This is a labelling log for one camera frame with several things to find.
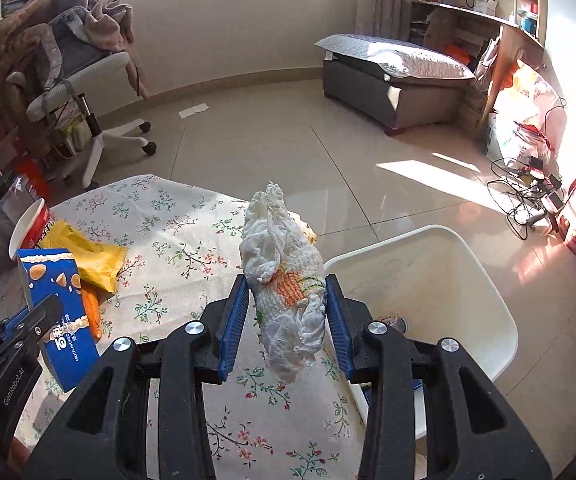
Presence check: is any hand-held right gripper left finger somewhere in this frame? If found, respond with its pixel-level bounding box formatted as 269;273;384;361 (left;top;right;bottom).
22;274;251;480

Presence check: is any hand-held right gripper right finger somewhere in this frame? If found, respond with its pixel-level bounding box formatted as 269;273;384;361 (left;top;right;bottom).
324;274;554;480

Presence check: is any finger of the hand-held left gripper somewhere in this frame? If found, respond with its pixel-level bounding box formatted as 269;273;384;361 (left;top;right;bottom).
0;295;64;356

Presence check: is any blue almond drink carton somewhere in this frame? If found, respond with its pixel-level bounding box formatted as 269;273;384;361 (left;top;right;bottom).
16;248;101;393

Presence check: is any printed white paper towel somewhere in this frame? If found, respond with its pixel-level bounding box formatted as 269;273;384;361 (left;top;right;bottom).
239;182;327;382

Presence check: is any white plastic trash bin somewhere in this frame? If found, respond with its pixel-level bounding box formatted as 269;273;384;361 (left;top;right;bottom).
324;225;518;441

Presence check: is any orange carrot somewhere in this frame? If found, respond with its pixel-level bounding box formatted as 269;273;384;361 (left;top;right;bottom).
82;285;103;342

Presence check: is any metal drink can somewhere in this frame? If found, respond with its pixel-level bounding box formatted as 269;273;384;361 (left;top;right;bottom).
375;314;409;334

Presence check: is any yellow snack wrapper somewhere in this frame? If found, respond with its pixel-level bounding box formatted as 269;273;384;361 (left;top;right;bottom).
38;220;128;295

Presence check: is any red paper noodle cup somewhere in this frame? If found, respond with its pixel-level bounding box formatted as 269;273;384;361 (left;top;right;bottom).
8;198;52;261

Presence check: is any floral tablecloth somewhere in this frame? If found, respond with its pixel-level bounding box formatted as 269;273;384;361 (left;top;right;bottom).
15;174;369;480

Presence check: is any grey storage bench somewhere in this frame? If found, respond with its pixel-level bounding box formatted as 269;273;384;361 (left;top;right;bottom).
322;50;474;136

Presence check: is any grey office chair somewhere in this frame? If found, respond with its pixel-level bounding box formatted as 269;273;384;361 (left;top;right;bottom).
5;7;157;190

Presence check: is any grey backpack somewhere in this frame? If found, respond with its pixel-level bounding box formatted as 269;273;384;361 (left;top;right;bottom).
42;7;101;86

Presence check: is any quilted white bench cover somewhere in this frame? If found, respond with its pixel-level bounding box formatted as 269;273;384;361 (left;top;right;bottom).
315;34;476;83

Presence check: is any brown fleece blanket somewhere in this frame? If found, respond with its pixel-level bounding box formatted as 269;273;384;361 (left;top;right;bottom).
0;0;103;101

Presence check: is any printed plastic bag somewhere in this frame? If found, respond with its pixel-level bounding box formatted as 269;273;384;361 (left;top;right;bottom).
485;60;566;161

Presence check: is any pink cloth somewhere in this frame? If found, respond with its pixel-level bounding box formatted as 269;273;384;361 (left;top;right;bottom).
85;0;151;101

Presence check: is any wooden shelf desk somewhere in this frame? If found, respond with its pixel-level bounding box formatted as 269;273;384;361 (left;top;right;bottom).
410;0;549;131

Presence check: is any tangle of black cables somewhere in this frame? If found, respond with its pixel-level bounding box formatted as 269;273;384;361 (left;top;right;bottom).
488;155;564;241

